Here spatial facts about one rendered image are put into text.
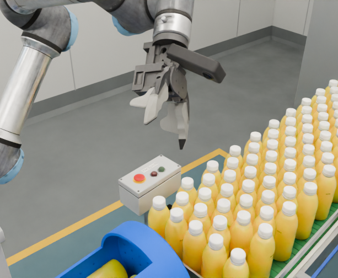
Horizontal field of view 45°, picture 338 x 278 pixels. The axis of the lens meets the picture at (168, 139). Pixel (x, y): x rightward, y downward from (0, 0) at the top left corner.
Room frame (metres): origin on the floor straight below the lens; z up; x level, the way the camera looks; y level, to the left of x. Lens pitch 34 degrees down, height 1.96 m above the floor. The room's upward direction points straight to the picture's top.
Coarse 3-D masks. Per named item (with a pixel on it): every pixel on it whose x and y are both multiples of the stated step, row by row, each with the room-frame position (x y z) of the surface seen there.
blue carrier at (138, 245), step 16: (128, 224) 0.73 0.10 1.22; (144, 224) 0.72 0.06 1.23; (112, 240) 0.77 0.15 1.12; (128, 240) 0.67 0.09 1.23; (144, 240) 0.66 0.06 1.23; (160, 240) 0.67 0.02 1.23; (96, 256) 0.73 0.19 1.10; (112, 256) 0.76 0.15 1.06; (128, 256) 0.76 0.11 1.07; (144, 256) 0.71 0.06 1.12; (160, 256) 0.63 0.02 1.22; (176, 256) 0.64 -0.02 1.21; (64, 272) 0.67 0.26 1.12; (80, 272) 0.70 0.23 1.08; (128, 272) 0.76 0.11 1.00; (144, 272) 0.59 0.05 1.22; (160, 272) 0.60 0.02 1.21; (176, 272) 0.61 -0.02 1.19
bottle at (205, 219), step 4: (192, 216) 0.90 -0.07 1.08; (196, 216) 0.89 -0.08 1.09; (200, 216) 0.89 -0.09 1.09; (204, 216) 0.89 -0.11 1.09; (208, 216) 0.91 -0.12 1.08; (192, 220) 0.89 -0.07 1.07; (200, 220) 0.88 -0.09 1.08; (204, 220) 0.89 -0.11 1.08; (208, 220) 0.89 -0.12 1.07; (188, 224) 0.90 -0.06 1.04; (204, 224) 0.88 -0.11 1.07; (208, 224) 0.89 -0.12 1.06; (204, 228) 0.88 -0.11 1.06; (208, 228) 0.88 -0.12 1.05; (204, 232) 0.87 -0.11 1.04
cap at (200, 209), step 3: (198, 204) 0.92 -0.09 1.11; (201, 204) 0.92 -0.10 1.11; (204, 204) 0.92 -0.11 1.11; (195, 207) 0.90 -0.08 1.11; (198, 207) 0.90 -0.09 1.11; (201, 207) 0.90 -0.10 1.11; (204, 207) 0.90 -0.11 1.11; (195, 210) 0.90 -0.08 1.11; (198, 210) 0.89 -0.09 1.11; (201, 210) 0.89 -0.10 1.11; (204, 210) 0.89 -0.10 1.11; (195, 213) 0.90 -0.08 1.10; (198, 213) 0.89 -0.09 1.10; (201, 213) 0.89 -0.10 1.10; (204, 213) 0.89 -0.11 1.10
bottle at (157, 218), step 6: (150, 210) 0.94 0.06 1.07; (156, 210) 0.92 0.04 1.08; (162, 210) 0.92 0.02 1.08; (168, 210) 0.94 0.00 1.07; (150, 216) 0.92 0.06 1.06; (156, 216) 0.91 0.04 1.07; (162, 216) 0.91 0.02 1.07; (168, 216) 0.92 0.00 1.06; (150, 222) 0.92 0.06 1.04; (156, 222) 0.91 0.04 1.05; (162, 222) 0.91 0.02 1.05; (156, 228) 0.90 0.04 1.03; (162, 228) 0.90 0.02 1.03; (162, 234) 0.90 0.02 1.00
